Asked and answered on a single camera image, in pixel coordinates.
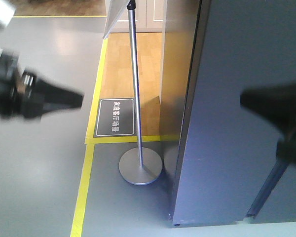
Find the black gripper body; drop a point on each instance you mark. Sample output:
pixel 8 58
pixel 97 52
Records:
pixel 17 96

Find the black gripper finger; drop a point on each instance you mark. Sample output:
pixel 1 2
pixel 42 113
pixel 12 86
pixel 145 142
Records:
pixel 51 98
pixel 276 104

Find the fridge door white interior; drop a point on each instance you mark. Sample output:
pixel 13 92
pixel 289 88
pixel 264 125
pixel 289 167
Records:
pixel 223 160

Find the dark floor label sign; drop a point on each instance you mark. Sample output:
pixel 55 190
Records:
pixel 115 117

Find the silver sign stand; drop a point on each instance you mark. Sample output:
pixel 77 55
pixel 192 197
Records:
pixel 138 166

